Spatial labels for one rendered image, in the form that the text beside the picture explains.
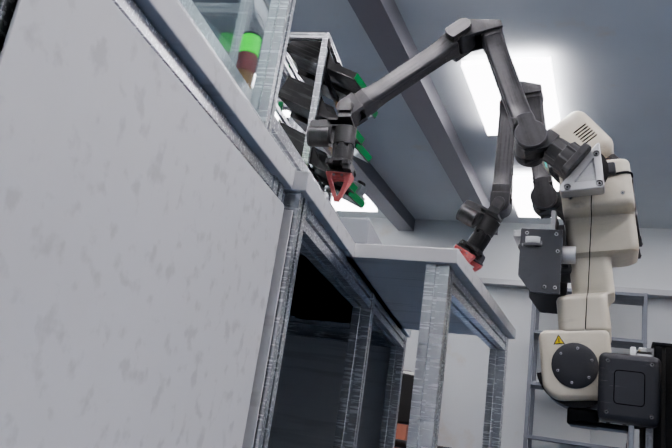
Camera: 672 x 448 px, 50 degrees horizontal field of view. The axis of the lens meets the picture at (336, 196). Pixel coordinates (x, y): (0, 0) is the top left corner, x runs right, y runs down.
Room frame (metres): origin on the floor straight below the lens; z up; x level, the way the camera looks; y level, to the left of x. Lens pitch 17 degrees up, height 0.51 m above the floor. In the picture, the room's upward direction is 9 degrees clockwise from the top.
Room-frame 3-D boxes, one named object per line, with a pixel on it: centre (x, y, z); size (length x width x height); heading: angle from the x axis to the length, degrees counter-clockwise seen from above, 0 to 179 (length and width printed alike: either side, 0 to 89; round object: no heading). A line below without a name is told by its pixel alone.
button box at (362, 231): (1.65, -0.07, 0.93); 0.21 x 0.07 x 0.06; 166
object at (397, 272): (1.85, -0.09, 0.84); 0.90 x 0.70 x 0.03; 157
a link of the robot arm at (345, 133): (1.76, 0.01, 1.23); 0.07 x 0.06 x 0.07; 74
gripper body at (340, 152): (1.76, 0.00, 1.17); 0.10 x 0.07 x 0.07; 167
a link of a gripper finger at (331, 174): (1.77, -0.01, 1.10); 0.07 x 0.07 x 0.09; 77
